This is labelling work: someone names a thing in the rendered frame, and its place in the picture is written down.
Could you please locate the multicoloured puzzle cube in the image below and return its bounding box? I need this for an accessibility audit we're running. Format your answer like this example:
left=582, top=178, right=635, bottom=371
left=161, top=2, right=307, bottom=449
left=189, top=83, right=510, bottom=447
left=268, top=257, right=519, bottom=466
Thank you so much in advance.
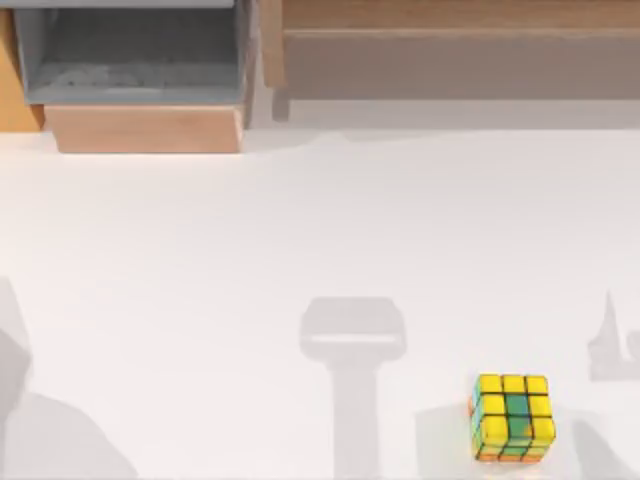
left=468, top=372, right=557, bottom=464

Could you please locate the pale wooden drawer front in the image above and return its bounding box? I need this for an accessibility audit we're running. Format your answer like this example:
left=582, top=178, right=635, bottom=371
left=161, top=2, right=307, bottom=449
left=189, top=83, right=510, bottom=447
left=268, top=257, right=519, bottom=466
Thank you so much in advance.
left=44, top=103, right=245, bottom=154

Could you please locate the wooden open shelf unit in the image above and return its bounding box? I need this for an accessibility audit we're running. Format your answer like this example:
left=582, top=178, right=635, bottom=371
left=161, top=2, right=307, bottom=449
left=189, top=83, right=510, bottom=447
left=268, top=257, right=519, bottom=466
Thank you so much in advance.
left=260, top=0, right=640, bottom=121

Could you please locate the wooden cupboard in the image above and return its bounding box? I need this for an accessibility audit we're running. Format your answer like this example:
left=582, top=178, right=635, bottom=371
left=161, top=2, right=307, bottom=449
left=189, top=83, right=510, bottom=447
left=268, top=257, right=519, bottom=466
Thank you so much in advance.
left=0, top=8, right=47, bottom=134

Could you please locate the grey pierced drawer inside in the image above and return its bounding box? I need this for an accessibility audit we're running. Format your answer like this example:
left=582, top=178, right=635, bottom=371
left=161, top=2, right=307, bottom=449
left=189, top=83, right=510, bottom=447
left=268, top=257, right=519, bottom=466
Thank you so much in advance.
left=13, top=0, right=261, bottom=130

